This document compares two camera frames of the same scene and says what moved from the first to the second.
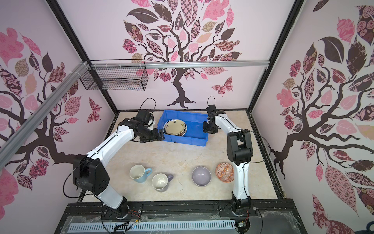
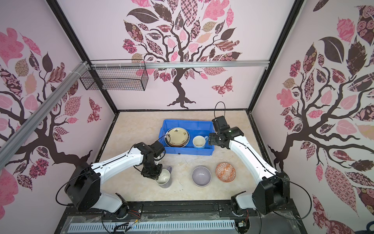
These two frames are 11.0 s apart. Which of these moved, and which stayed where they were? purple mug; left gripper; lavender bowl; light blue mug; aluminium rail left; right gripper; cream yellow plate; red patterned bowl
Moved: cream yellow plate; right gripper; left gripper; light blue mug; purple mug
Stayed: lavender bowl; red patterned bowl; aluminium rail left
